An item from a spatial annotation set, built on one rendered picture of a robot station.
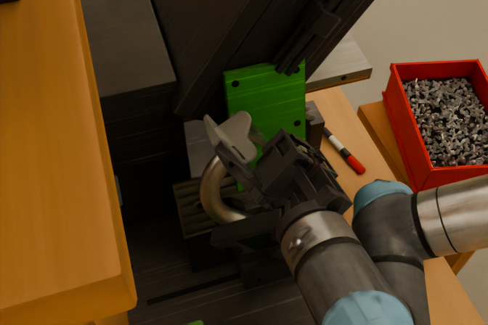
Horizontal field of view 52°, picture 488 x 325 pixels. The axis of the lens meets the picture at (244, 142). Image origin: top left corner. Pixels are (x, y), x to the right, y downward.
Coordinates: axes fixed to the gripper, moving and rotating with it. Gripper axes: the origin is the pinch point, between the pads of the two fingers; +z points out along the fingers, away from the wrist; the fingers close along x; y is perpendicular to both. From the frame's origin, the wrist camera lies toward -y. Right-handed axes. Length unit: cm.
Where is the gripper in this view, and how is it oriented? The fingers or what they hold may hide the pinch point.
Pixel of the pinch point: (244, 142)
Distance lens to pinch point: 69.0
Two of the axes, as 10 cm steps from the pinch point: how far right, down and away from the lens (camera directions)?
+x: -7.3, -3.9, -5.6
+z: -2.9, -5.6, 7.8
